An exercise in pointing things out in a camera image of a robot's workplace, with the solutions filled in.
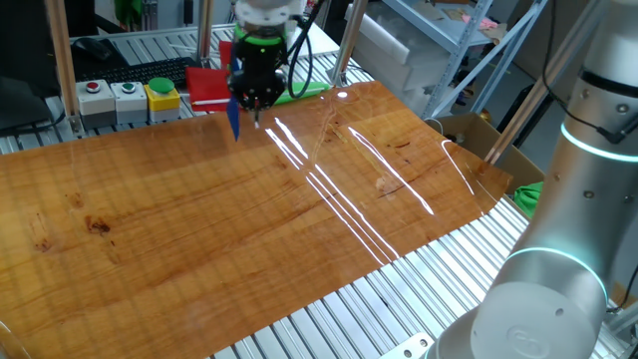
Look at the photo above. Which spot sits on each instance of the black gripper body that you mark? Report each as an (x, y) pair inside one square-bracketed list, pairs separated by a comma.
[(259, 62)]

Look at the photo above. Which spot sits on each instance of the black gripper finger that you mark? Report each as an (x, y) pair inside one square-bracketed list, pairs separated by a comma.
[(243, 92), (271, 95)]

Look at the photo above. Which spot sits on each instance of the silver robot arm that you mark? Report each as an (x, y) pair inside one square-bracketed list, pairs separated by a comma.
[(548, 319)]

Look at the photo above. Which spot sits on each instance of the green flag with white stick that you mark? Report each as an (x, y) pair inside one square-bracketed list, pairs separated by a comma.
[(304, 92)]

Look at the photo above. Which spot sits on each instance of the large red flag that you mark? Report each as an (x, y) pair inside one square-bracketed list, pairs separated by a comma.
[(207, 87)]

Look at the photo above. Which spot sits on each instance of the yellow box green mushroom button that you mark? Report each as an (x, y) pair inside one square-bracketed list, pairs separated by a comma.
[(162, 100)]

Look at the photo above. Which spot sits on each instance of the black keyboard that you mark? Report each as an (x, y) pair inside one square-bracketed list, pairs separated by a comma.
[(139, 72)]

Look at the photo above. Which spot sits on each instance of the grey box with green button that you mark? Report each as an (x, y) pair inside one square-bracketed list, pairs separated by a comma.
[(128, 102)]

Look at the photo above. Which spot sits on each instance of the white foam block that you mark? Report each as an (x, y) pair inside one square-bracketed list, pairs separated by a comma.
[(399, 65)]

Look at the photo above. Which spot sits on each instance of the hanging green cloth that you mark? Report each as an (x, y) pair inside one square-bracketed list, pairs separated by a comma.
[(127, 12)]

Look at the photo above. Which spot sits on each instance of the grey box with red button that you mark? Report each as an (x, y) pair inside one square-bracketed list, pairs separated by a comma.
[(95, 105)]

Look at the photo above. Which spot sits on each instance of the black computer mouse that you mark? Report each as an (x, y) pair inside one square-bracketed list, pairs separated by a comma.
[(92, 48)]

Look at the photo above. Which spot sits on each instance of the glossy wood-grain table mat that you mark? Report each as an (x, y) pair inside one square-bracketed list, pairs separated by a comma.
[(174, 239)]

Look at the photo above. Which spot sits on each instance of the blue-grey metal shelf rack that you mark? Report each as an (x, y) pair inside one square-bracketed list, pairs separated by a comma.
[(451, 75)]

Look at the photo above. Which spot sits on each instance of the cardboard box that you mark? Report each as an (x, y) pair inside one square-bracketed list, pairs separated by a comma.
[(473, 134)]

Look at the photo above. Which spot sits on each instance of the black monitor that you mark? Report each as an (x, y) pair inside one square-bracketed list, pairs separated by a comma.
[(25, 40)]

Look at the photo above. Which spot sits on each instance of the copper-coloured diagonal strut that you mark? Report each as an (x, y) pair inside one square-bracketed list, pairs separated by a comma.
[(523, 107)]

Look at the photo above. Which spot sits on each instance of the black floor box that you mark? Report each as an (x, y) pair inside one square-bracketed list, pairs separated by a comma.
[(541, 117)]

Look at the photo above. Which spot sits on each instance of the aluminium frame post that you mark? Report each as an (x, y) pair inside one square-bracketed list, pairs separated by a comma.
[(205, 30), (349, 35)]

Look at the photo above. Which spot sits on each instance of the copper-coloured frame post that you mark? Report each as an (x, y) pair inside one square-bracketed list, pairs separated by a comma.
[(62, 60)]

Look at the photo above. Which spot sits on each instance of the metal bracket plate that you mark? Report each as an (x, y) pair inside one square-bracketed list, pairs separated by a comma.
[(411, 346)]

